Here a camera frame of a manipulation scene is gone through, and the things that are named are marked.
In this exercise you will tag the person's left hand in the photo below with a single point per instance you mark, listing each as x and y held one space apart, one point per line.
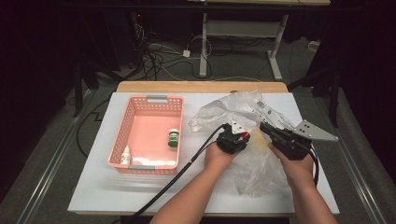
216 160

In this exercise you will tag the pink plastic basket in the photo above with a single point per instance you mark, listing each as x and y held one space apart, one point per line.
146 130

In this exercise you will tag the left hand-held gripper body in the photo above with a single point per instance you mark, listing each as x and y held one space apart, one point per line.
229 141

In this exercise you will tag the person's right hand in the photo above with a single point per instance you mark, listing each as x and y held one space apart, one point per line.
299 171

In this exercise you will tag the flat white packet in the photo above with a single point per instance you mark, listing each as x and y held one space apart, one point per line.
155 162

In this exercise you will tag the small white dropper bottle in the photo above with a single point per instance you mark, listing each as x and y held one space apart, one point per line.
126 157

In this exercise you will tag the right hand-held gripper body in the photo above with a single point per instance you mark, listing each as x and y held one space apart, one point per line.
291 144

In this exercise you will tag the red and white tube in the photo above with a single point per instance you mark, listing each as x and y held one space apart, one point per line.
246 135

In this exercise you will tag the clear plastic bag with smiley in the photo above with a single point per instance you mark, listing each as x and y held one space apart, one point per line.
258 168

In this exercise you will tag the white board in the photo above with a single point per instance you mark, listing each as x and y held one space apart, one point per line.
99 186

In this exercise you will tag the white metal desk frame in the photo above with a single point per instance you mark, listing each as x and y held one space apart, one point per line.
204 46

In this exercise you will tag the white power strip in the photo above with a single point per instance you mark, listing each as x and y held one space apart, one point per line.
313 46

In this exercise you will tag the black stand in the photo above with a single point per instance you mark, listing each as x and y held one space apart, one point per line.
77 90
334 93

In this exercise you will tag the white power adapter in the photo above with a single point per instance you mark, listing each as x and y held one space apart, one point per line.
186 53

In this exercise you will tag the metal floor rail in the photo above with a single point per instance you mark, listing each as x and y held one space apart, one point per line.
46 174
361 186

